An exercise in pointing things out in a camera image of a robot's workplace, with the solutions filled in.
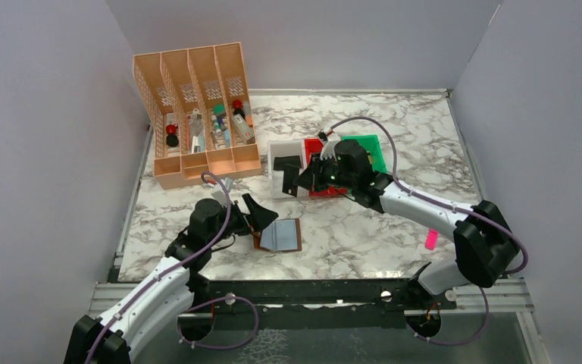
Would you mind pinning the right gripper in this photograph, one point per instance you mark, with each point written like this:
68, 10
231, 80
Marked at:
311, 177

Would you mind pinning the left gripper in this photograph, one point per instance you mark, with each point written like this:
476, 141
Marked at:
258, 218

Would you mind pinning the brown leather card holder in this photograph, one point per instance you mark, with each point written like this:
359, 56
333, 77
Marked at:
281, 236

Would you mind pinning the red plastic bin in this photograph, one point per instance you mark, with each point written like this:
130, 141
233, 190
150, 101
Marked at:
313, 146

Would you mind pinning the white plastic bin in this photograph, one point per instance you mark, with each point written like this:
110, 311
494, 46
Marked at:
284, 148

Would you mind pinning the green plastic bin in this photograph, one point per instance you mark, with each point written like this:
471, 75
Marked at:
372, 145

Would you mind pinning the orange desk organizer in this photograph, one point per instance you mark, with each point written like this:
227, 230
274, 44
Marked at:
198, 90

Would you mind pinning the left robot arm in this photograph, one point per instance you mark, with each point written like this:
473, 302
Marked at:
175, 286

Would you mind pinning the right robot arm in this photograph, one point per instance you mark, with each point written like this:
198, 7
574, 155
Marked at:
484, 244

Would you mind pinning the black card in white bin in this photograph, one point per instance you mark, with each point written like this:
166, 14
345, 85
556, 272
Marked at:
280, 163

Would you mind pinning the red black stamp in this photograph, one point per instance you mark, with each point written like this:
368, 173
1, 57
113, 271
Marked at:
172, 139

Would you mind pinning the pink highlighter marker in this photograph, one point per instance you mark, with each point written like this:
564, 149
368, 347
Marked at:
431, 240

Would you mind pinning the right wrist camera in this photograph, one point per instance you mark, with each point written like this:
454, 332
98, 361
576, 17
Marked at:
329, 140

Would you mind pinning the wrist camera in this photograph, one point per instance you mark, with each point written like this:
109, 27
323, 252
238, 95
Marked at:
329, 140
219, 193

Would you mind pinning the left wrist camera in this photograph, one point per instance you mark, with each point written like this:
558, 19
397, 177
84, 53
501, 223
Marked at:
219, 193

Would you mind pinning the black mounting rail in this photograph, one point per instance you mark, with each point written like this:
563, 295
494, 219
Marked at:
361, 303

